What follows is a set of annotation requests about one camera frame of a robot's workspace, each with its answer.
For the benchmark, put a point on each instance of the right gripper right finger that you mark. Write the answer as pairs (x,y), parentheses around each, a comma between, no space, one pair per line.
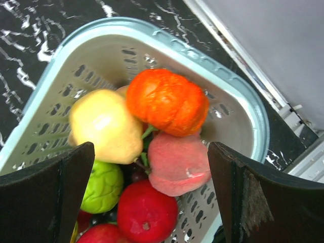
(261,204)

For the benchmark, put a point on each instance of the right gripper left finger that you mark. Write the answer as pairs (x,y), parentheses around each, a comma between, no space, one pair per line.
(40,203)

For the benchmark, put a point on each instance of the green custard apple toy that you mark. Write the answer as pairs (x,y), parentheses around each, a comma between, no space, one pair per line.
(104,187)

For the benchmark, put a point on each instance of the pink peach toy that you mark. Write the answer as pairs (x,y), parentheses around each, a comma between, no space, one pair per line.
(178,164)

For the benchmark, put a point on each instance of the red apple toy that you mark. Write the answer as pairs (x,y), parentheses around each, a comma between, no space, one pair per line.
(145,214)

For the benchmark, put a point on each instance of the yellow pear toy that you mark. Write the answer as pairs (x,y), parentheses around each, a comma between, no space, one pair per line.
(102,117)

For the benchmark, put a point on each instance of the orange pumpkin toy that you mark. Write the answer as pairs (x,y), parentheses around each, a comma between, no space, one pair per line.
(168,102)

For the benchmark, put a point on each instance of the pink red dragonfruit toy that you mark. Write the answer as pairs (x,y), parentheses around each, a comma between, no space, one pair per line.
(103,233)

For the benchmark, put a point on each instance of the dark grape bunch toy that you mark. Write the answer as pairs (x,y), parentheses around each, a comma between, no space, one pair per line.
(131,173)

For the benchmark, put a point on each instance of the light blue plastic basket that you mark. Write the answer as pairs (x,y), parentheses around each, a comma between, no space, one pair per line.
(108,54)

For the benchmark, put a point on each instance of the aluminium rail frame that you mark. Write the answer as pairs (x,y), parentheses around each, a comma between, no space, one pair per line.
(309,165)

